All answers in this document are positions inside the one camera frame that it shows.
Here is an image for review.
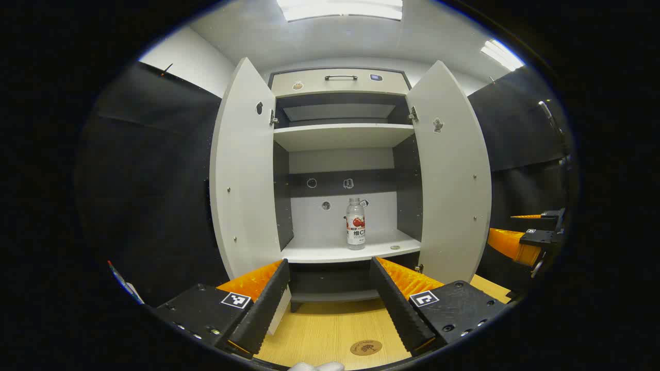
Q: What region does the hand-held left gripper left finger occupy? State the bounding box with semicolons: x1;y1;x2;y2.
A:
154;259;291;360

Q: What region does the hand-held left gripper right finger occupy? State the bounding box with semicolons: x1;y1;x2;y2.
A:
369;256;506;357

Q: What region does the round brown coaster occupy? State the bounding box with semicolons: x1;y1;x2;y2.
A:
350;340;383;356

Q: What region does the clear plastic bottle red label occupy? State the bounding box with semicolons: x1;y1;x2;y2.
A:
346;197;366;251

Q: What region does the grey cabinet door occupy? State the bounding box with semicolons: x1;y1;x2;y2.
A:
209;57;292;335
406;60;492;285

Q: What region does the grey cabinet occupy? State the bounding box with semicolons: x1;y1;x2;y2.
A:
268;67;423;313

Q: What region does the white cabinet shelf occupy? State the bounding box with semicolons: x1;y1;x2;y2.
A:
281;229;422;264
273;123;416;153

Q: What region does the beige cabinet drawer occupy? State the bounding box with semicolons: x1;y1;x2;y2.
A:
270;69;410;97

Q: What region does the white printed card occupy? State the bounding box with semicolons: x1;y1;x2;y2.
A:
107;260;146;306

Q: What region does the ceiling light panel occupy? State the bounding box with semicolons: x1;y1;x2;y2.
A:
480;39;525;72
276;0;404;22

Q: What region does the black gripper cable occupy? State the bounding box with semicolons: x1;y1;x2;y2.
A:
538;99;565;150

